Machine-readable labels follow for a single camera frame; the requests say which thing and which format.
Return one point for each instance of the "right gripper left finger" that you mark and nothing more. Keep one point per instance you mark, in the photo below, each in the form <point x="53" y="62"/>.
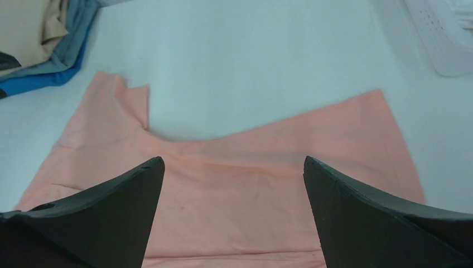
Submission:
<point x="107" y="225"/>

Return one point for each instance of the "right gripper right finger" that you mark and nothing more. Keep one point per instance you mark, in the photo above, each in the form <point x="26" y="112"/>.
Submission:
<point x="359" y="225"/>

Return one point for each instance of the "pink t shirt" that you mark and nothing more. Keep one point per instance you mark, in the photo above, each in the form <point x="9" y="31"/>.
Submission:
<point x="237" y="201"/>

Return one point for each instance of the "folded blue t shirt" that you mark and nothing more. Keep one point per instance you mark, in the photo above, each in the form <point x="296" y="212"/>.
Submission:
<point x="15" y="86"/>

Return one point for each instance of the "white plastic basket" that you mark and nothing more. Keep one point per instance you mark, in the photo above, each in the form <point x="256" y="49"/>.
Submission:
<point x="447" y="44"/>

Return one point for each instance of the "folded beige t shirt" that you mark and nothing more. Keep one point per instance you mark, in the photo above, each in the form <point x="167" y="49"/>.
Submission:
<point x="30" y="30"/>

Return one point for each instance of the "folded grey-blue t shirt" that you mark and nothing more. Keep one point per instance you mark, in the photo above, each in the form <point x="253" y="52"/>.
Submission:
<point x="80" y="16"/>

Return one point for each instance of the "white t shirt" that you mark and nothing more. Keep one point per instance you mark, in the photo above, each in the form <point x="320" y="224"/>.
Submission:
<point x="462" y="10"/>

